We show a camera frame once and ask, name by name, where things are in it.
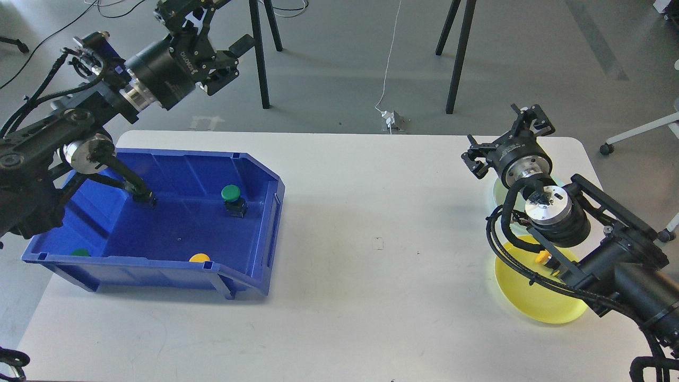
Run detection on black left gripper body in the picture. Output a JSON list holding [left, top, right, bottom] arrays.
[[126, 32, 213, 110]]

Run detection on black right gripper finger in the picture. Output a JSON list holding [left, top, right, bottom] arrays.
[[510, 103, 556, 140], [461, 134, 502, 179]]

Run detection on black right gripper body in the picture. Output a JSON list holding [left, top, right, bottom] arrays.
[[491, 135, 553, 189]]

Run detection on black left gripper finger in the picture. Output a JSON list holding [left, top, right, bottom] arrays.
[[199, 34, 255, 96], [154, 1, 228, 48]]

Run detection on yellow push button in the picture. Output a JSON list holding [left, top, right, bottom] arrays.
[[133, 193, 157, 210], [189, 253, 211, 263], [534, 250, 562, 276]]

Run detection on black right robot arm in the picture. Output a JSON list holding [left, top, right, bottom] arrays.
[[461, 105, 678, 381]]

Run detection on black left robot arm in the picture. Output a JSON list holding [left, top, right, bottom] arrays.
[[1, 1, 256, 239]]

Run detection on light green plate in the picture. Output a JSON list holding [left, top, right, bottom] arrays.
[[490, 178, 526, 211]]

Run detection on yellow push button back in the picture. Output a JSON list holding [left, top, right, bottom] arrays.
[[133, 193, 157, 210]]

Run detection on green push button right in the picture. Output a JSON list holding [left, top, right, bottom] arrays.
[[221, 184, 248, 218]]

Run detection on yellow plate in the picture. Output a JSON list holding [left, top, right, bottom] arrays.
[[494, 241, 588, 324]]

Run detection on yellow push button front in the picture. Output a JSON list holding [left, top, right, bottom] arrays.
[[189, 253, 211, 263]]

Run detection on green push button front corner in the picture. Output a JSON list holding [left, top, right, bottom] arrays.
[[70, 248, 91, 258]]

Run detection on black tripod legs left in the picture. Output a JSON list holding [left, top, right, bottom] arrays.
[[248, 1, 283, 109]]

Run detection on black tripod legs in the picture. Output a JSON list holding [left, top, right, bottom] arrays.
[[248, 1, 283, 109], [435, 1, 477, 115]]

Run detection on white power adapter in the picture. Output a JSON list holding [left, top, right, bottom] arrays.
[[380, 110, 410, 134]]

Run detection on black tripod legs right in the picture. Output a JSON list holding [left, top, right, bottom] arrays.
[[435, 1, 477, 115]]

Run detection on blue plastic storage bin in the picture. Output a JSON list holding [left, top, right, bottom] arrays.
[[21, 149, 285, 299]]

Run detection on office chair base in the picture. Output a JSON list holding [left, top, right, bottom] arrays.
[[599, 98, 678, 242]]

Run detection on black cables on floor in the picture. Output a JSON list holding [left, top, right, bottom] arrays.
[[0, 0, 310, 91]]

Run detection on white cable on floor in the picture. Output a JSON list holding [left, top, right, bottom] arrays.
[[375, 0, 404, 118]]

